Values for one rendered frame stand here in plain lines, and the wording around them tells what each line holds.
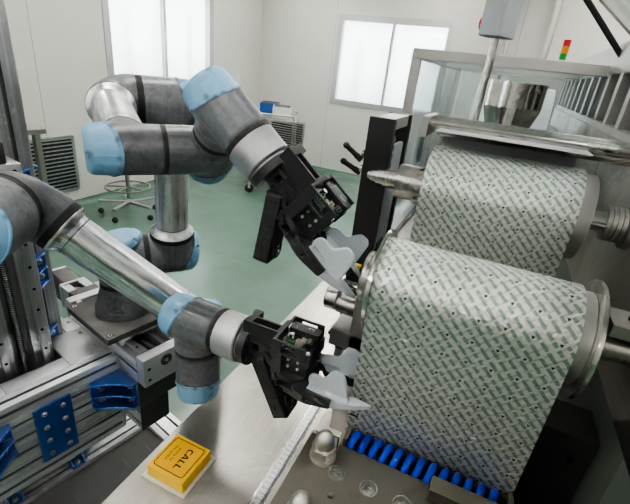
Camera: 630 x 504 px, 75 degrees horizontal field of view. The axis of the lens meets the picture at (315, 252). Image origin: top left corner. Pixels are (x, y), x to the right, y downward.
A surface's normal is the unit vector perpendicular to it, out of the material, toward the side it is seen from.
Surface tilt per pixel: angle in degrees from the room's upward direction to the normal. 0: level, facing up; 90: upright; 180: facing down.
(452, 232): 92
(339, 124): 90
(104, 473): 0
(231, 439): 0
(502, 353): 90
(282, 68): 90
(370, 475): 0
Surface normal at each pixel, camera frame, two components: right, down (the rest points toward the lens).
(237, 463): 0.11, -0.91
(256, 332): -0.41, 0.34
